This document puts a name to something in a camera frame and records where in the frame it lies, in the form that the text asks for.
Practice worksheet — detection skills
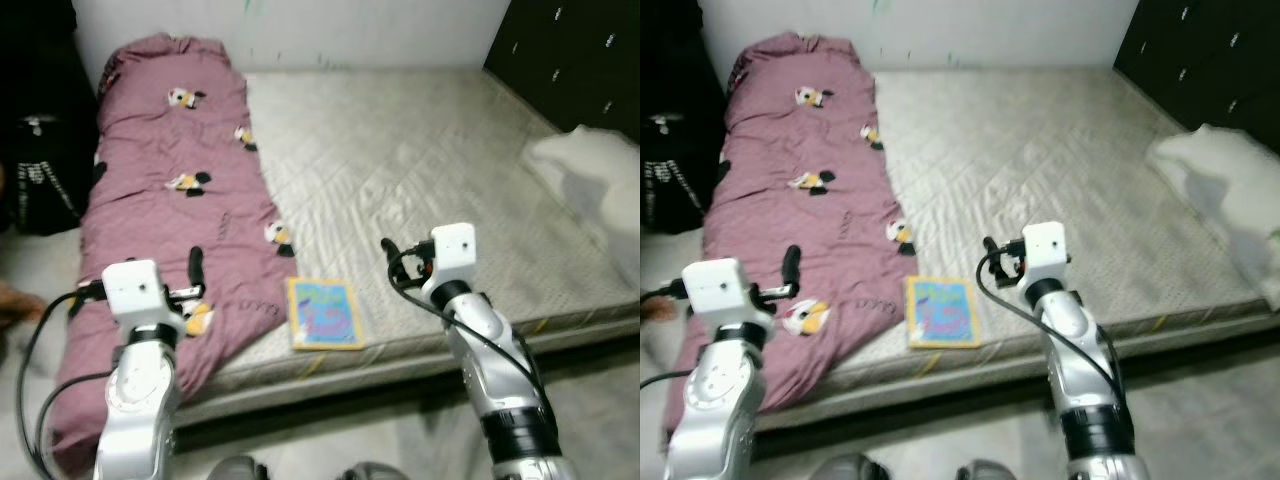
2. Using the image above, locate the blue yellow picture book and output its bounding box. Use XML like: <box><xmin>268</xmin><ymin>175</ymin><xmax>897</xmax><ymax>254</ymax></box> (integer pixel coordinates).
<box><xmin>286</xmin><ymin>276</ymin><xmax>367</xmax><ymax>351</ymax></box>
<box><xmin>906</xmin><ymin>275</ymin><xmax>983</xmax><ymax>349</ymax></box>

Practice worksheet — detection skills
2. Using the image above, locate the purple cartoon print quilt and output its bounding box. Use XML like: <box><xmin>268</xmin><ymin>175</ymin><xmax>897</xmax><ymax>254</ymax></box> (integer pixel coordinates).
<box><xmin>48</xmin><ymin>33</ymin><xmax>299</xmax><ymax>476</ymax></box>
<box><xmin>665</xmin><ymin>33</ymin><xmax>919</xmax><ymax>441</ymax></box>

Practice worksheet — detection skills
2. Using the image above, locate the beige printed pillow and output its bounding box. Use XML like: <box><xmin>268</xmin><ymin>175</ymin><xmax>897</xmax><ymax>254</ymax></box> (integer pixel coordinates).
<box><xmin>522</xmin><ymin>125</ymin><xmax>641</xmax><ymax>266</ymax></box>
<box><xmin>1145</xmin><ymin>125</ymin><xmax>1280</xmax><ymax>311</ymax></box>

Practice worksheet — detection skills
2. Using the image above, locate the white patterned mattress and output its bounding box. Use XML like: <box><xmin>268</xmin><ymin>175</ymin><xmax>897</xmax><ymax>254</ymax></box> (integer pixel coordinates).
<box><xmin>760</xmin><ymin>66</ymin><xmax>1280</xmax><ymax>431</ymax></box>
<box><xmin>170</xmin><ymin>66</ymin><xmax>641</xmax><ymax>429</ymax></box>

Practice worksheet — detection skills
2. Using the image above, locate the dark bed base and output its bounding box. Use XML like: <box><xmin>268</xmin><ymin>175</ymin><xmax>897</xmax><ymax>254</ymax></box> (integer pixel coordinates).
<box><xmin>175</xmin><ymin>335</ymin><xmax>641</xmax><ymax>433</ymax></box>
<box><xmin>760</xmin><ymin>335</ymin><xmax>1280</xmax><ymax>431</ymax></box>

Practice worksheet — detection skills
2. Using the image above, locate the black bag white print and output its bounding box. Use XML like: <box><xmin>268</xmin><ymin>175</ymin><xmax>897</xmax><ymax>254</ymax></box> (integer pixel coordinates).
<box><xmin>640</xmin><ymin>0</ymin><xmax>729</xmax><ymax>236</ymax></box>
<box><xmin>0</xmin><ymin>0</ymin><xmax>101</xmax><ymax>238</ymax></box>

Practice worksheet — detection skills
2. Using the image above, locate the silver robot left leg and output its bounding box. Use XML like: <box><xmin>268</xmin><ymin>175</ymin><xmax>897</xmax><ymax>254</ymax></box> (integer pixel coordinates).
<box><xmin>808</xmin><ymin>453</ymin><xmax>891</xmax><ymax>480</ymax></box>
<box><xmin>205</xmin><ymin>455</ymin><xmax>269</xmax><ymax>480</ymax></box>

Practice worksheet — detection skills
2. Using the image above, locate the dark tufted headboard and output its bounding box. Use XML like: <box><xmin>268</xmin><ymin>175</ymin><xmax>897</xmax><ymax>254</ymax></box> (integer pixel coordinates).
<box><xmin>485</xmin><ymin>0</ymin><xmax>641</xmax><ymax>141</ymax></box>
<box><xmin>1113</xmin><ymin>0</ymin><xmax>1280</xmax><ymax>126</ymax></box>

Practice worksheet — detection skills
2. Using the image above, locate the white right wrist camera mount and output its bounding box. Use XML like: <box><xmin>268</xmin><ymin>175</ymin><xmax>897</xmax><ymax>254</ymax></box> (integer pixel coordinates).
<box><xmin>1020</xmin><ymin>221</ymin><xmax>1069</xmax><ymax>286</ymax></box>
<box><xmin>418</xmin><ymin>223</ymin><xmax>477</xmax><ymax>291</ymax></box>

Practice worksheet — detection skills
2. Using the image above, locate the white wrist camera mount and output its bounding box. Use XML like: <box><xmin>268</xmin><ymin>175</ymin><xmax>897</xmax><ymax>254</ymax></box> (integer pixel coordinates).
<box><xmin>102</xmin><ymin>259</ymin><xmax>187</xmax><ymax>329</ymax></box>
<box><xmin>1020</xmin><ymin>221</ymin><xmax>1069</xmax><ymax>286</ymax></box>
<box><xmin>682</xmin><ymin>258</ymin><xmax>773</xmax><ymax>331</ymax></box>
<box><xmin>418</xmin><ymin>223</ymin><xmax>477</xmax><ymax>291</ymax></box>

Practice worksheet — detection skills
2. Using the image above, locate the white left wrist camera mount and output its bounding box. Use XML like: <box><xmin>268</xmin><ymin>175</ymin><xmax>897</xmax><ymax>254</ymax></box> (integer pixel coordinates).
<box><xmin>682</xmin><ymin>258</ymin><xmax>773</xmax><ymax>331</ymax></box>
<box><xmin>102</xmin><ymin>259</ymin><xmax>187</xmax><ymax>329</ymax></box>

